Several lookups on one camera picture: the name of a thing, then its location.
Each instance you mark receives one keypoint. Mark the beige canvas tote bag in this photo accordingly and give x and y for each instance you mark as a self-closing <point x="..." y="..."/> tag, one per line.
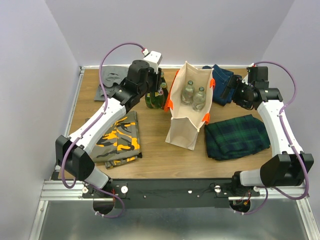
<point x="186" y="122"/>

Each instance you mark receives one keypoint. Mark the grey folded shorts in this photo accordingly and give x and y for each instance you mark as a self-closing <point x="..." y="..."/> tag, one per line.
<point x="112" y="76"/>

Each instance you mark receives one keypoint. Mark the aluminium rail frame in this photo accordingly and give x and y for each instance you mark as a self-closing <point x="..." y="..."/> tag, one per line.
<point x="54" y="190"/>

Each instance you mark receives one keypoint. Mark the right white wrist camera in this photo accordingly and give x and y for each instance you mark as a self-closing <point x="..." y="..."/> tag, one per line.
<point x="245" y="79"/>

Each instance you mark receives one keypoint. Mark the dark blue folded jeans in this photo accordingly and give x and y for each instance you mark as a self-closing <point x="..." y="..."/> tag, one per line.
<point x="221" y="77"/>

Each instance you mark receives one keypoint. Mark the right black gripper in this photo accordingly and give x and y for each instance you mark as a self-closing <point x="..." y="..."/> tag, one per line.
<point x="235" y="82"/>

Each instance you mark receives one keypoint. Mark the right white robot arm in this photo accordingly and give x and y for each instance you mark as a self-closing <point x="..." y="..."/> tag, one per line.
<point x="289" y="164"/>

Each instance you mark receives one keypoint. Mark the green glass bottle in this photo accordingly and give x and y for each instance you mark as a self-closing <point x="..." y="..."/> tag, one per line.
<point x="199" y="99"/>
<point x="148" y="100"/>
<point x="187" y="93"/>
<point x="162" y="76"/>
<point x="157" y="99"/>
<point x="164" y="94"/>

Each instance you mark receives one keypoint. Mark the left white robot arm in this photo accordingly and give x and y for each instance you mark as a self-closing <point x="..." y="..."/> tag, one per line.
<point x="73" y="152"/>

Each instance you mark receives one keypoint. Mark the orange camouflage folded pants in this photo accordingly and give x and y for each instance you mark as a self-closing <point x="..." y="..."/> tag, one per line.
<point x="120" y="144"/>

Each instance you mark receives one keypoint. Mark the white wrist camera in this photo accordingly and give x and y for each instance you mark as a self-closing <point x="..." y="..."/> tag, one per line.
<point x="154" y="59"/>
<point x="245" y="79"/>

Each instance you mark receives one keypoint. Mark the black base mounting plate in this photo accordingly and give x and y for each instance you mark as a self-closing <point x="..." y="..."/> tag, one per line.
<point x="177" y="192"/>

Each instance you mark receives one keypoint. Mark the green plaid folded cloth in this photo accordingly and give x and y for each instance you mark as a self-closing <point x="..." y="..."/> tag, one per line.
<point x="235" y="138"/>

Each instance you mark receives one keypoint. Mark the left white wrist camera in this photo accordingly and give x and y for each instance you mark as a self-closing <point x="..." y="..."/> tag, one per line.
<point x="154" y="59"/>

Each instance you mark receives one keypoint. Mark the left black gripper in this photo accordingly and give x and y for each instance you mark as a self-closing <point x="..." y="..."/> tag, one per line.
<point x="157" y="79"/>

